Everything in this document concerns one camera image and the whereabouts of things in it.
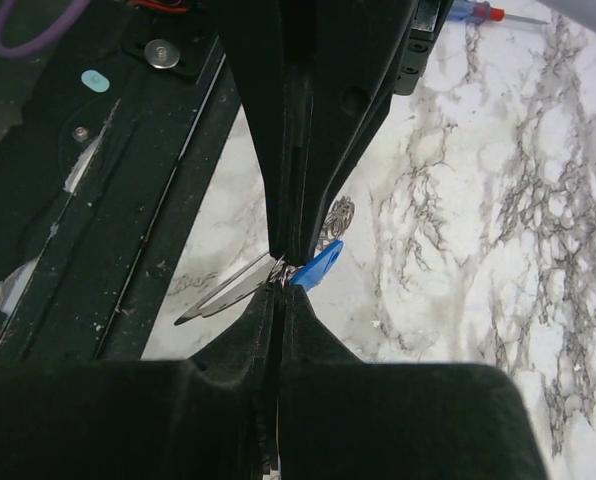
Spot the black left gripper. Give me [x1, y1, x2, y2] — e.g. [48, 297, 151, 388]
[297, 0, 453, 264]

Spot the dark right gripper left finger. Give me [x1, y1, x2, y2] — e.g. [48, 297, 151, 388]
[0, 287, 281, 479]

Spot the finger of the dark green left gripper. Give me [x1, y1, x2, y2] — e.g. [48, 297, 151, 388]
[212, 1, 301, 263]

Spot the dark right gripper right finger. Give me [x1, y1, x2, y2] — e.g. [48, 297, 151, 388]
[278, 287, 547, 479]

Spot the clear plastic key organizer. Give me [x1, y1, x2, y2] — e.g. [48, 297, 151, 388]
[174, 253, 276, 326]

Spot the blue capped key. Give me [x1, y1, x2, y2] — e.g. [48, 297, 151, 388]
[289, 240, 344, 291]

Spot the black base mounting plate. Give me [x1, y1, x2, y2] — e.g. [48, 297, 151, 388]
[0, 1, 239, 365]

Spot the blue red handled screwdriver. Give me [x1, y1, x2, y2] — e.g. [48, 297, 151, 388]
[447, 0, 547, 25]

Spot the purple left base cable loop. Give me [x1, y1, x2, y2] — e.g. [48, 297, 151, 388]
[0, 0, 89, 56]

